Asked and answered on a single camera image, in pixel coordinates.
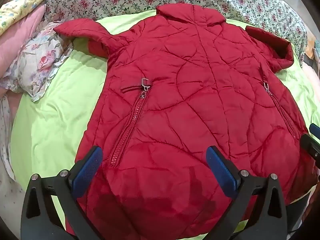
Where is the orange cloth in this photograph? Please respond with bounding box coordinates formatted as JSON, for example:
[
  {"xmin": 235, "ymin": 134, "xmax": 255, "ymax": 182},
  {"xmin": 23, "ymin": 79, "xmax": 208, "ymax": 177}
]
[{"xmin": 304, "ymin": 29, "xmax": 320, "ymax": 61}]

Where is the pink pillow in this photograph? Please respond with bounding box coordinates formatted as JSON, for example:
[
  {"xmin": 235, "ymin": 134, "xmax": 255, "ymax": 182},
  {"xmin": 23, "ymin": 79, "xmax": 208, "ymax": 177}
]
[{"xmin": 0, "ymin": 5, "xmax": 46, "ymax": 81}]

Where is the green bed sheet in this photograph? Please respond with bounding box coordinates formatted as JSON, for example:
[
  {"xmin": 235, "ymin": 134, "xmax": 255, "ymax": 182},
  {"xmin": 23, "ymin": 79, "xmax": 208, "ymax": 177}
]
[{"xmin": 9, "ymin": 9, "xmax": 320, "ymax": 240}]

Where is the white dotted sheet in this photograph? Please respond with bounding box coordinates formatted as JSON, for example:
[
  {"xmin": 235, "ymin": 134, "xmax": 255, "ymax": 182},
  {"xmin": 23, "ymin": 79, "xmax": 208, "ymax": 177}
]
[{"xmin": 0, "ymin": 95, "xmax": 33, "ymax": 205}]

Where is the red quilted jacket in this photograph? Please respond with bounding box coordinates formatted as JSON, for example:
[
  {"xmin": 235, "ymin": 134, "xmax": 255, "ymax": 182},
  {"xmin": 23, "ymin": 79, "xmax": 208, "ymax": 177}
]
[{"xmin": 53, "ymin": 4, "xmax": 320, "ymax": 239}]

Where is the pastel floral pillow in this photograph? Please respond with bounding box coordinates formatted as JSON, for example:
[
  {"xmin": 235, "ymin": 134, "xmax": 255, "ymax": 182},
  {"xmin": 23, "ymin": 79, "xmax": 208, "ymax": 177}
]
[{"xmin": 0, "ymin": 21, "xmax": 74, "ymax": 103}]

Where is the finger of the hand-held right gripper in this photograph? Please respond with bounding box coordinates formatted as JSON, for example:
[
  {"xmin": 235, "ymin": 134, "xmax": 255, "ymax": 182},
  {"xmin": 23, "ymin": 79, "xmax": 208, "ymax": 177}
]
[
  {"xmin": 299, "ymin": 133, "xmax": 320, "ymax": 167},
  {"xmin": 309, "ymin": 123, "xmax": 320, "ymax": 138}
]

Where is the rose print quilt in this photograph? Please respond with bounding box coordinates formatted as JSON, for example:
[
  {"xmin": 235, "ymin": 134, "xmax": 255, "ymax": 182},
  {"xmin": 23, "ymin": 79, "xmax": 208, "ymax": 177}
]
[{"xmin": 44, "ymin": 0, "xmax": 308, "ymax": 63}]

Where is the peach cloth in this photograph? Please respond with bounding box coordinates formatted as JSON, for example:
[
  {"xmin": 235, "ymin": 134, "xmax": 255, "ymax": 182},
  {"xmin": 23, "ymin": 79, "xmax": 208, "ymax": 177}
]
[{"xmin": 302, "ymin": 62, "xmax": 320, "ymax": 99}]

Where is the yellow floral cloth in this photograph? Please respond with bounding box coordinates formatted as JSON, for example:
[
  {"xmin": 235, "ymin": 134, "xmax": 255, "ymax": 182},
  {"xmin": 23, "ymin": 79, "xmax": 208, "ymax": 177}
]
[{"xmin": 0, "ymin": 0, "xmax": 50, "ymax": 36}]

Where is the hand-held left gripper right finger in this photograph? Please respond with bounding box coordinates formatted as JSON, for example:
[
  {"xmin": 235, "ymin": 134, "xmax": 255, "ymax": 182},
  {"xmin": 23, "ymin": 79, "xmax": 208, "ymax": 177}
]
[{"xmin": 205, "ymin": 146, "xmax": 288, "ymax": 240}]

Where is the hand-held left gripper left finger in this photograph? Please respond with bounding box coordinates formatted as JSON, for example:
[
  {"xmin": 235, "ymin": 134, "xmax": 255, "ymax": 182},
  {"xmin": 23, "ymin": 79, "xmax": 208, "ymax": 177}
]
[{"xmin": 21, "ymin": 146, "xmax": 105, "ymax": 240}]

